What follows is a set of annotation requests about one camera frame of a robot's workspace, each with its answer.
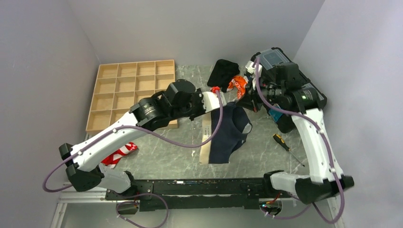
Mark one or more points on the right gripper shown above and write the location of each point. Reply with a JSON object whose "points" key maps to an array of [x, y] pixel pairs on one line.
{"points": [[251, 98]]}

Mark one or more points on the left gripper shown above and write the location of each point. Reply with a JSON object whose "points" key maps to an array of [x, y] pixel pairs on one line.
{"points": [[201, 97]]}

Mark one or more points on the navy underwear beige waistband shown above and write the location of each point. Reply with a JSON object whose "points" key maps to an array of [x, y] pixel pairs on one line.
{"points": [[231, 134]]}

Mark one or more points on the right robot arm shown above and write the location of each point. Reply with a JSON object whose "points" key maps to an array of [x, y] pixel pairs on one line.
{"points": [[326, 179]]}

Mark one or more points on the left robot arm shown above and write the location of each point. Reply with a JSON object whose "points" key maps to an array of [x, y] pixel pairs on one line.
{"points": [[179, 100]]}

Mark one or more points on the orange white garment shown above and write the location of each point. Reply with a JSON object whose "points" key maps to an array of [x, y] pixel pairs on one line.
{"points": [[238, 82]]}

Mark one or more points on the blue item by toolbox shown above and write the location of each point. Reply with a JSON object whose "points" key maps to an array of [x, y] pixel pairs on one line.
{"points": [[276, 115]]}

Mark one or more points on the black garment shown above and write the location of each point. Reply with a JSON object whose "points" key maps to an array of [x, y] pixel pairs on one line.
{"points": [[222, 74]]}

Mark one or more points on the black toolbox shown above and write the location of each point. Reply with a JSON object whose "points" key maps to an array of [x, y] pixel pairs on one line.
{"points": [[285, 86]]}

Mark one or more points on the yellow black screwdriver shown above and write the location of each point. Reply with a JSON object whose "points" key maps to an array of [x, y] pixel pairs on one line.
{"points": [[279, 140]]}

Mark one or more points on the wooden compartment tray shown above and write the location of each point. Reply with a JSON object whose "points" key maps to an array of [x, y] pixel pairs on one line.
{"points": [[119, 86]]}

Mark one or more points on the red white garment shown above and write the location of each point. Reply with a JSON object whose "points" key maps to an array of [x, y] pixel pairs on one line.
{"points": [[113, 159]]}

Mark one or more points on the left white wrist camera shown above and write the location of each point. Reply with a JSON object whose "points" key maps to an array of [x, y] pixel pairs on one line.
{"points": [[215, 89]]}

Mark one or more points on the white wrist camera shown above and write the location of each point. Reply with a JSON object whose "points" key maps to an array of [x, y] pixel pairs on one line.
{"points": [[251, 67], [215, 89]]}

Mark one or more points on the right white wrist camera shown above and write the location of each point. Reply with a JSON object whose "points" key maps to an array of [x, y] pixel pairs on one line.
{"points": [[251, 67]]}

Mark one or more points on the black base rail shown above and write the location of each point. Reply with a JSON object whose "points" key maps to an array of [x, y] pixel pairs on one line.
{"points": [[154, 194]]}

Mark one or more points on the aluminium frame rail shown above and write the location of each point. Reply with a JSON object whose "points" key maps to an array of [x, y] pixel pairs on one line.
{"points": [[130, 207]]}

